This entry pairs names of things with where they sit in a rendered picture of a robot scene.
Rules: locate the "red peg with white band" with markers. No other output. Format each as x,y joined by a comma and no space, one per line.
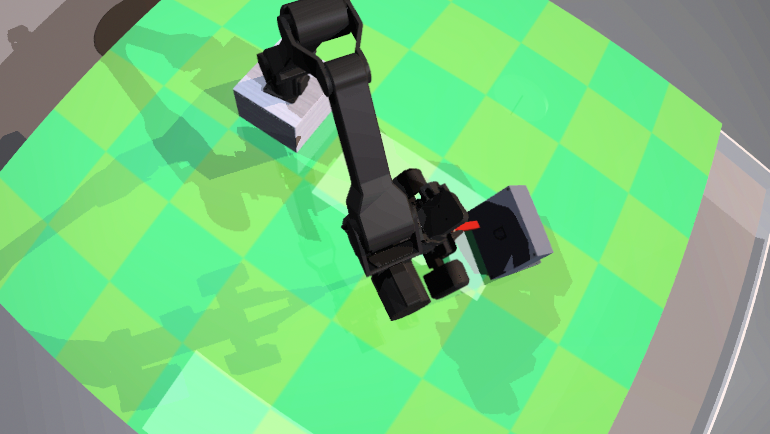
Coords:
473,225

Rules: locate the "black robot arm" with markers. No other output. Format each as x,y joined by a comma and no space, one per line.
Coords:
380,217

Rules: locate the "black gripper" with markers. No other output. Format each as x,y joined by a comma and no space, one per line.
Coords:
447,278

